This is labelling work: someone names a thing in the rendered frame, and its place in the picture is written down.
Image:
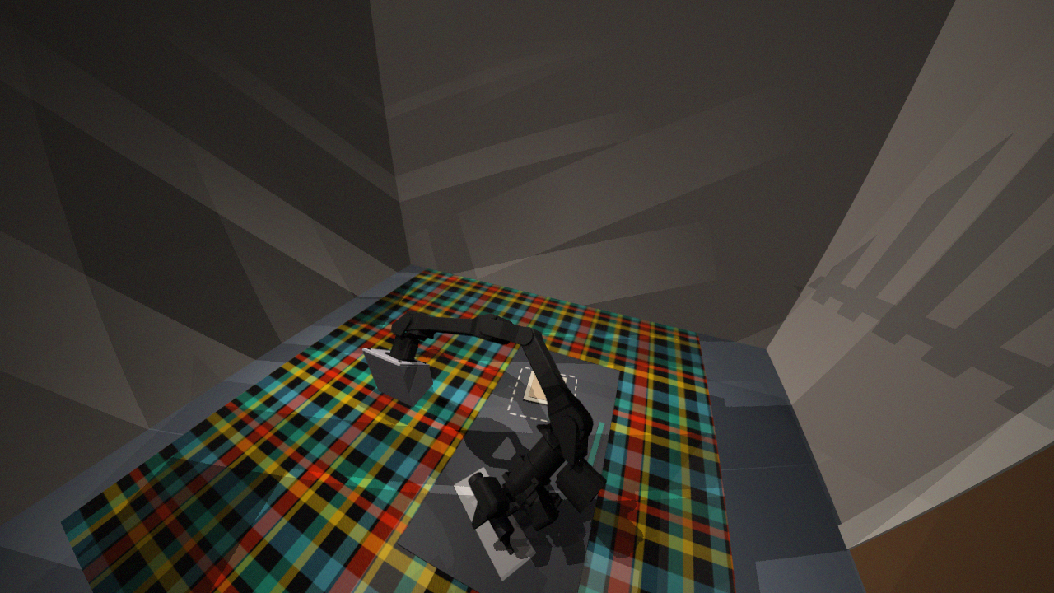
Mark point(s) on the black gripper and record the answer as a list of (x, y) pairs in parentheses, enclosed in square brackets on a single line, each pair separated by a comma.
[(494, 500)]

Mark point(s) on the teal flat trowel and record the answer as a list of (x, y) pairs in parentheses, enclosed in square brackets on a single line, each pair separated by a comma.
[(593, 451)]

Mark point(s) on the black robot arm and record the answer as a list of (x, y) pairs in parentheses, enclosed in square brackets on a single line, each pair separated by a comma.
[(565, 438)]

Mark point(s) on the beige square tile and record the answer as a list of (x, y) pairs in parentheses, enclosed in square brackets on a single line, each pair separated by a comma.
[(534, 392)]

